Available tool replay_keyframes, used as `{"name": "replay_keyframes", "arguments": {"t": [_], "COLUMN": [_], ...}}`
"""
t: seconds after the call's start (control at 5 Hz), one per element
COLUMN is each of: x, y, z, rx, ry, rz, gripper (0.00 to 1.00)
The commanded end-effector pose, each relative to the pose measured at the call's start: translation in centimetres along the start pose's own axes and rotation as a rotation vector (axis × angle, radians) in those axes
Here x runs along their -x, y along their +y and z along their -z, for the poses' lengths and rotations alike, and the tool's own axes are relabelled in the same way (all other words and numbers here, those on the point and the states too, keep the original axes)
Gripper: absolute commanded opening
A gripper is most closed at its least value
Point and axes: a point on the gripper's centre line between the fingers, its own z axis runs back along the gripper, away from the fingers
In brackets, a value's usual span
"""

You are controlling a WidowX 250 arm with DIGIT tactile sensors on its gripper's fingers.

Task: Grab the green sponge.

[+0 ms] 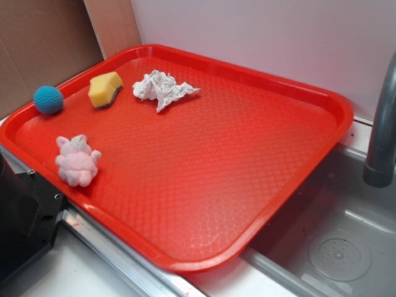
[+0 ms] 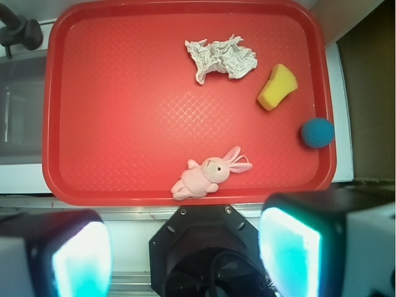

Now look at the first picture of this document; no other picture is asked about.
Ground light wooden board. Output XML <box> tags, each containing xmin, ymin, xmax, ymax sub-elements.
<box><xmin>84</xmin><ymin>0</ymin><xmax>141</xmax><ymax>59</ymax></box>

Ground grey faucet spout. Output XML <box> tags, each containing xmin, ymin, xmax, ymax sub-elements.
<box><xmin>363</xmin><ymin>56</ymin><xmax>395</xmax><ymax>187</ymax></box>

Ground yellow sponge with dark pad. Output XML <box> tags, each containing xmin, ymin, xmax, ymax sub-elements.
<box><xmin>88</xmin><ymin>72</ymin><xmax>123</xmax><ymax>109</ymax></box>

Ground grey plastic sink basin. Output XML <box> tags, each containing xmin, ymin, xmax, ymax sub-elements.
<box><xmin>182</xmin><ymin>122</ymin><xmax>396</xmax><ymax>297</ymax></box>

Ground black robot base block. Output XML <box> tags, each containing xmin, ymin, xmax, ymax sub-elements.
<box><xmin>1</xmin><ymin>157</ymin><xmax>67</xmax><ymax>285</ymax></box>

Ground brown cardboard panel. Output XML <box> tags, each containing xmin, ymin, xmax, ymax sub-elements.
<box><xmin>1</xmin><ymin>1</ymin><xmax>103</xmax><ymax>118</ymax></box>

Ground blue crocheted ball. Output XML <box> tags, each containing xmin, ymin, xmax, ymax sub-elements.
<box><xmin>33</xmin><ymin>85</ymin><xmax>64</xmax><ymax>114</ymax></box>

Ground crumpled white paper tissue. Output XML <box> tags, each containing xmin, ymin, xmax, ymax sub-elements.
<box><xmin>132</xmin><ymin>70</ymin><xmax>200</xmax><ymax>113</ymax></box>

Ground pink plush toy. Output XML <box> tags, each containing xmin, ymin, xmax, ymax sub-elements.
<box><xmin>55</xmin><ymin>134</ymin><xmax>102</xmax><ymax>187</ymax></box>

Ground red plastic tray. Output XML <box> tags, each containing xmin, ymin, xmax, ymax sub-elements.
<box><xmin>1</xmin><ymin>45</ymin><xmax>353</xmax><ymax>273</ymax></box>

